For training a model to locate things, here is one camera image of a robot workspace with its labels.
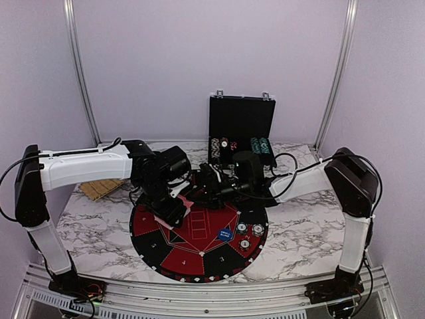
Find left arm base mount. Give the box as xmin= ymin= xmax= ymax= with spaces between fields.
xmin=45 ymin=263 xmax=106 ymax=302

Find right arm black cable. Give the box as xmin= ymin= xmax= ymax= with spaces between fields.
xmin=268 ymin=152 xmax=383 ymax=220

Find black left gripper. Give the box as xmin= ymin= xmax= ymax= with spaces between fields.
xmin=138 ymin=177 xmax=187 ymax=228

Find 50 chips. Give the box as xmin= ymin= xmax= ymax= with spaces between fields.
xmin=236 ymin=222 xmax=248 ymax=235

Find aluminium frame post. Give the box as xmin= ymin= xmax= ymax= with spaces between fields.
xmin=63 ymin=0 xmax=101 ymax=145
xmin=313 ymin=0 xmax=359 ymax=153

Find round red black poker mat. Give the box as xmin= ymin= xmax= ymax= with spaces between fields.
xmin=129 ymin=200 xmax=269 ymax=283

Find aluminium front rail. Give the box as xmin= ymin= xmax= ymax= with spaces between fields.
xmin=13 ymin=262 xmax=399 ymax=319

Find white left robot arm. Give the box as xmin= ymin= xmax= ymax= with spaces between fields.
xmin=15 ymin=138 xmax=191 ymax=296

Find red playing card deck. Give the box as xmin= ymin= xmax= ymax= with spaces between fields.
xmin=154 ymin=195 xmax=194 ymax=229

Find teal chips in case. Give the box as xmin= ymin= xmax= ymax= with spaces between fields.
xmin=250 ymin=138 xmax=272 ymax=155

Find left aluminium frame post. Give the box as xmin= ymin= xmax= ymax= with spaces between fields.
xmin=63 ymin=0 xmax=101 ymax=145

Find blue small blind button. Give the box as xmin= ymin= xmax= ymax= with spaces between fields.
xmin=217 ymin=229 xmax=233 ymax=242

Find woven bamboo tray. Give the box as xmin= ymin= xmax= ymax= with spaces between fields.
xmin=79 ymin=179 xmax=124 ymax=201

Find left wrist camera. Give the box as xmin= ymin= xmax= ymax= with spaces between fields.
xmin=159 ymin=146 xmax=192 ymax=189

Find black chip carrying case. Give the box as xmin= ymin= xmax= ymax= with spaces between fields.
xmin=208 ymin=90 xmax=277 ymax=169

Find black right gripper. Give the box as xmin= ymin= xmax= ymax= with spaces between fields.
xmin=187 ymin=175 xmax=252 ymax=210

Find cream blue chips in case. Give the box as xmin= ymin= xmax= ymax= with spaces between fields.
xmin=209 ymin=138 xmax=230 ymax=163

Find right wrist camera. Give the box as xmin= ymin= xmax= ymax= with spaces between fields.
xmin=232 ymin=151 xmax=264 ymax=199

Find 10 chips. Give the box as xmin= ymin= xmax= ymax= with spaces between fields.
xmin=252 ymin=224 xmax=265 ymax=237

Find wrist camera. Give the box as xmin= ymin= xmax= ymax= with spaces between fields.
xmin=232 ymin=151 xmax=264 ymax=199
xmin=159 ymin=146 xmax=192 ymax=189

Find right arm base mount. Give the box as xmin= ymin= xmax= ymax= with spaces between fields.
xmin=304 ymin=266 xmax=365 ymax=304

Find right aluminium frame post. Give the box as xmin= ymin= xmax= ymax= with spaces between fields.
xmin=313 ymin=0 xmax=359 ymax=153

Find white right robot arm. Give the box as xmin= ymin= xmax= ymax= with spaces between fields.
xmin=188 ymin=148 xmax=381 ymax=298

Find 100 chips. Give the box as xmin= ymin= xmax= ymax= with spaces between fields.
xmin=238 ymin=239 xmax=251 ymax=251

